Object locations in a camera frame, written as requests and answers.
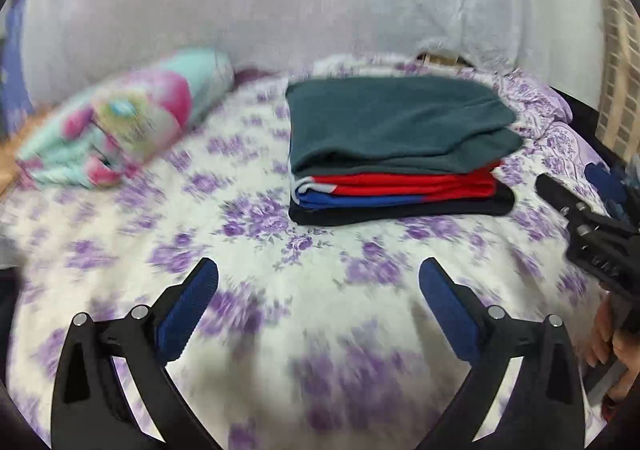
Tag wooden bed frame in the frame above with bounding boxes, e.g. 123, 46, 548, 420
416, 51, 474, 67

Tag teal pants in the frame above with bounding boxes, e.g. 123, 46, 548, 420
285, 77, 524, 178

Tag red blue white folded garment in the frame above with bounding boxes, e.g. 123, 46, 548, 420
294, 162, 504, 211

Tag person's right hand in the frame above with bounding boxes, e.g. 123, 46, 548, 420
584, 294, 640, 423

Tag purple floral bed sheet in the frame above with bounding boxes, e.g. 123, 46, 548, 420
0, 52, 622, 450

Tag orange blanket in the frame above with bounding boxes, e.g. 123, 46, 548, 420
0, 135, 27, 197

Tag black folded garment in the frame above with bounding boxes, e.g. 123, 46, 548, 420
288, 185, 517, 227

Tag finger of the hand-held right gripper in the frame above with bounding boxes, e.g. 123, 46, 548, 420
584, 161, 640, 231
535, 174, 618, 233

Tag floral folded quilt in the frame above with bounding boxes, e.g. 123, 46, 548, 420
16, 47, 237, 189

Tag blue cloth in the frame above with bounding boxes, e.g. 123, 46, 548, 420
0, 0, 32, 131

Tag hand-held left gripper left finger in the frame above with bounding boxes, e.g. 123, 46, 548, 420
50, 257, 221, 450

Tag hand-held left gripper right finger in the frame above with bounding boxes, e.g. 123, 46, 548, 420
417, 257, 587, 450

